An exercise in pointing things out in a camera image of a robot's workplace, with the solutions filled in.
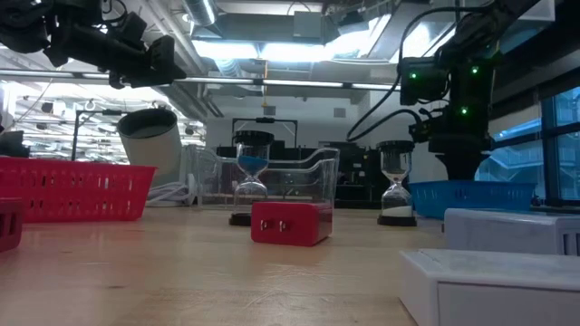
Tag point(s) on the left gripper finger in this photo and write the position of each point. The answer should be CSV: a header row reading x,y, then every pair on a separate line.
x,y
131,81
163,61

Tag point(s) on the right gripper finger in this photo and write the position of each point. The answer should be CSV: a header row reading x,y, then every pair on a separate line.
x,y
471,165
453,165

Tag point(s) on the white sand hourglass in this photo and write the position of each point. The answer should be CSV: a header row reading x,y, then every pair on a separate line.
x,y
396,199

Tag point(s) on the white power adapter cube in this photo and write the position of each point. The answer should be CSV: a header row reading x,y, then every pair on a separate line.
x,y
507,231

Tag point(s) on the blue sand hourglass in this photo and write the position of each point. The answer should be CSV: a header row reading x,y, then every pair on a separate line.
x,y
252,165

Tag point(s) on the red power adapter cube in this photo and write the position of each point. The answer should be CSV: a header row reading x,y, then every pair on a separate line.
x,y
294,224

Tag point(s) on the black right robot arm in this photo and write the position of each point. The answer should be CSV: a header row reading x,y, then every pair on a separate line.
x,y
471,90

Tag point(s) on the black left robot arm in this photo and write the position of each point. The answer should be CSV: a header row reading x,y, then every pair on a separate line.
x,y
22,27

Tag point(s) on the blue plastic basket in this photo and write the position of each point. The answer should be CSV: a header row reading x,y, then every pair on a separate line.
x,y
471,199

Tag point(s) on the thin black stand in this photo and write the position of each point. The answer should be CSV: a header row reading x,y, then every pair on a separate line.
x,y
74,136

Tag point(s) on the black background equipment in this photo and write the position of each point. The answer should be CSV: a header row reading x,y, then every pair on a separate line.
x,y
358,172

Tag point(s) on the ceiling light panel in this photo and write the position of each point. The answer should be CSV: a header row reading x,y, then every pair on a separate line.
x,y
272,52

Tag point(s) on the red plastic basket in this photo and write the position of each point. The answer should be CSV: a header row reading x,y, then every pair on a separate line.
x,y
77,190

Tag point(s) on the white flat card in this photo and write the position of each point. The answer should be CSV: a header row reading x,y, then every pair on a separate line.
x,y
489,290

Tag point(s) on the dark background monitor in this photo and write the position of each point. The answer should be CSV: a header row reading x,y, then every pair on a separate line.
x,y
13,145

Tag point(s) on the overhead metal crossbar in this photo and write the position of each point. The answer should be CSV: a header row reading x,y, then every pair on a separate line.
x,y
294,83

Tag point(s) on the clear plastic bin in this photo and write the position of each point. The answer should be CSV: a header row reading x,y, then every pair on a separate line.
x,y
317,181

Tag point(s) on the grey ceiling unit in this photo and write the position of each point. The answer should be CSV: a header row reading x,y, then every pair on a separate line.
x,y
312,25

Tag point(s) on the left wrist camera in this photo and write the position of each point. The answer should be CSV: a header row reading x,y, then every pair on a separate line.
x,y
131,28

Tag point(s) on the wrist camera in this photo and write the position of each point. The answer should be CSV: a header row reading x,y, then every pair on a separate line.
x,y
131,28
421,129

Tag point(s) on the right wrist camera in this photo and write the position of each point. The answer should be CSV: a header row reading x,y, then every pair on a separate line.
x,y
421,129

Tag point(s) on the silver ventilation duct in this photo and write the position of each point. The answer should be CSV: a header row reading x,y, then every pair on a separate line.
x,y
199,11

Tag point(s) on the dark window frame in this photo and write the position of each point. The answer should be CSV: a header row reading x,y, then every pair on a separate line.
x,y
547,158

